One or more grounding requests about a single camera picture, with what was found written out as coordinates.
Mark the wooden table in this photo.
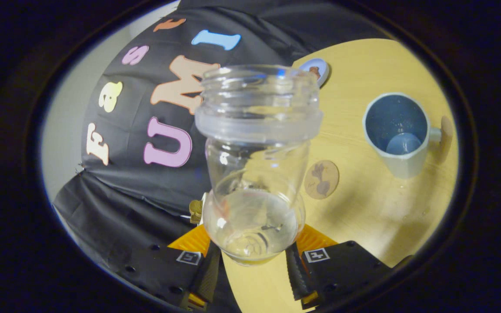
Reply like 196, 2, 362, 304
222, 38, 459, 313

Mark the blue and white cup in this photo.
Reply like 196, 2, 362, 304
362, 92, 454, 180

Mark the black backdrop cloth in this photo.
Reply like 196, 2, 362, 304
53, 0, 390, 313

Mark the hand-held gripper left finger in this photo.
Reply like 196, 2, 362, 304
111, 224, 221, 310

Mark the clear plastic bottle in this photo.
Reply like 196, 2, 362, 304
195, 64, 324, 266

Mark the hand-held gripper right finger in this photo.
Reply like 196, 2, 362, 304
285, 224, 392, 310

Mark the light blue plate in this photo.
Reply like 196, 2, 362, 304
298, 58, 330, 87

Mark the round wooden coaster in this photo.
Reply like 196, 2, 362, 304
304, 160, 340, 200

